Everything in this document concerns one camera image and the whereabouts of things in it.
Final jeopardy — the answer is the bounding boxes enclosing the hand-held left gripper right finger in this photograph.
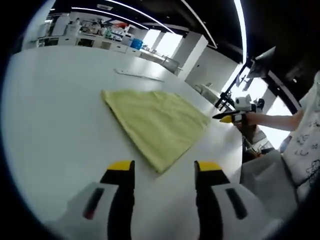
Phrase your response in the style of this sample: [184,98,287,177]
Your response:
[194,160,266,240]

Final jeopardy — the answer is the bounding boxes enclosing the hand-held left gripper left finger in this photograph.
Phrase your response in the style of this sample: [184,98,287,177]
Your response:
[65,160,136,240]

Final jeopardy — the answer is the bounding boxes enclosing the yellow blue black garment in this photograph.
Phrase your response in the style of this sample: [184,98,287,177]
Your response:
[100,89,212,174]

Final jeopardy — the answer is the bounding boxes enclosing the white template outline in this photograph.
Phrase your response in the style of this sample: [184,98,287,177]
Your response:
[113,68,166,83]

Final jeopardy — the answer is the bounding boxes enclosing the person's right hand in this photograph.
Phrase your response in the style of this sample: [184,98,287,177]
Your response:
[245,111,262,126]

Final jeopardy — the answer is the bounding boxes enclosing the black metal stand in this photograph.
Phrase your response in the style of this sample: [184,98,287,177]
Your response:
[213,46,304,114]

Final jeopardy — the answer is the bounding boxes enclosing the person's grey trousers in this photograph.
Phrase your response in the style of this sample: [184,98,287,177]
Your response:
[239,149,301,209]

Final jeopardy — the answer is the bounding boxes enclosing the white square pillar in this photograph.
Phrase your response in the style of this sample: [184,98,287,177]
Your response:
[184,31,210,86]

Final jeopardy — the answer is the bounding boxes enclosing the grey mesh office chair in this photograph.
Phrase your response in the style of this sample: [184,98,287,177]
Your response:
[164,56,181,75]

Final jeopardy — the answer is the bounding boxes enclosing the person's white printed shirt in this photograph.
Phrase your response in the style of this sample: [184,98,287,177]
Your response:
[279,72,320,189]

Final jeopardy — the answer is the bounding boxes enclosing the ceiling light strips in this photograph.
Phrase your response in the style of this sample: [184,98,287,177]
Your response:
[74,0,249,64]

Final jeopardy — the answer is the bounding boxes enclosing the white side desk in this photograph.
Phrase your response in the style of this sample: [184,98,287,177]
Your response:
[139,49,181,76]

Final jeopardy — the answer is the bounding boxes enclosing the blue crate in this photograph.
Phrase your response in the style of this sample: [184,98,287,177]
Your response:
[130,38,144,50]

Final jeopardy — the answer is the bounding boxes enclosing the long white lab bench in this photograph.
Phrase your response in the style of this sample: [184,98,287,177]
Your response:
[22,29,141,55]

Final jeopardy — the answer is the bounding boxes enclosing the white equipment box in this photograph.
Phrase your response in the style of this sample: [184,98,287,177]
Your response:
[53,13,70,36]

